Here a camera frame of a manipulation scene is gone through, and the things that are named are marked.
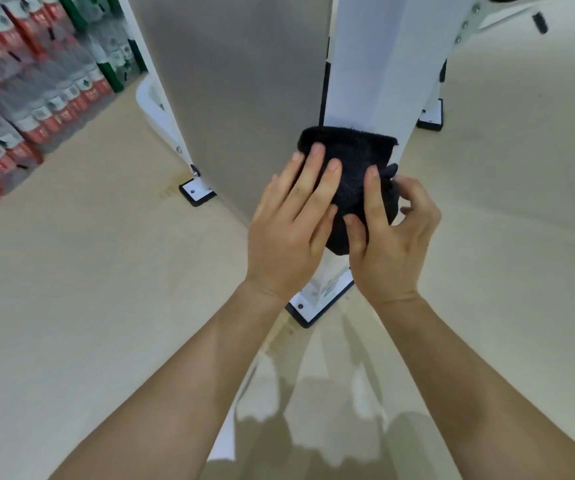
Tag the person's right hand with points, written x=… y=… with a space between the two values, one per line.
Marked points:
x=392 y=254

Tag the person's left hand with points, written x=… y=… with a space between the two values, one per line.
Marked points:
x=280 y=244

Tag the person's left middle finger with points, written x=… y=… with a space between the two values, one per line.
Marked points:
x=307 y=172

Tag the person's right thumb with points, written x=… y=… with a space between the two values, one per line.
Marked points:
x=356 y=237

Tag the person's left thumb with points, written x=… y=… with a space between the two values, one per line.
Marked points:
x=326 y=227

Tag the person's left little finger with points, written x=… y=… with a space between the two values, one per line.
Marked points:
x=266 y=194

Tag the black cloth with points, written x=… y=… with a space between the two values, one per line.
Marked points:
x=355 y=159

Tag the person's left forearm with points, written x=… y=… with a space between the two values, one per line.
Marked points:
x=177 y=394

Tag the person's right forearm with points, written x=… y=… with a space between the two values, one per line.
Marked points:
x=467 y=389

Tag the grey table panel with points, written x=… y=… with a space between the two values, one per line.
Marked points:
x=237 y=89

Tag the wide white table leg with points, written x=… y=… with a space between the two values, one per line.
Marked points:
x=382 y=59

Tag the stack of green label bottles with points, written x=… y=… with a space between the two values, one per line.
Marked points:
x=110 y=42

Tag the white diagonal strut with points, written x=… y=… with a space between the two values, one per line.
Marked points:
x=487 y=17

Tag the stack of red label bottles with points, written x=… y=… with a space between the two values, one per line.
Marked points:
x=22 y=99

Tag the black knob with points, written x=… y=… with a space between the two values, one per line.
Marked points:
x=540 y=22

